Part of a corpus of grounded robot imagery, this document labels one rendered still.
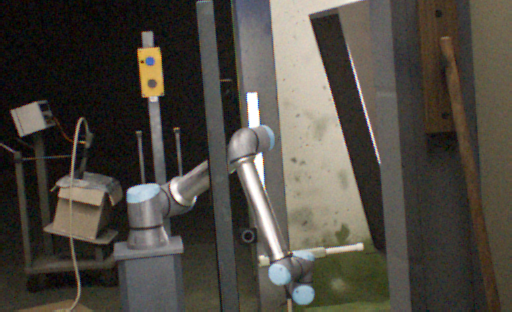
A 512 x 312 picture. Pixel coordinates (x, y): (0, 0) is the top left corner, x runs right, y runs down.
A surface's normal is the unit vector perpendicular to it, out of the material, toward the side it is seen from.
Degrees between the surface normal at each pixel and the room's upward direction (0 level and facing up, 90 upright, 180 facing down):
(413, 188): 90
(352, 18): 91
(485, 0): 90
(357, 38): 91
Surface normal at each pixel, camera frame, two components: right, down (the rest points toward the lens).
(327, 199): 0.14, 0.07
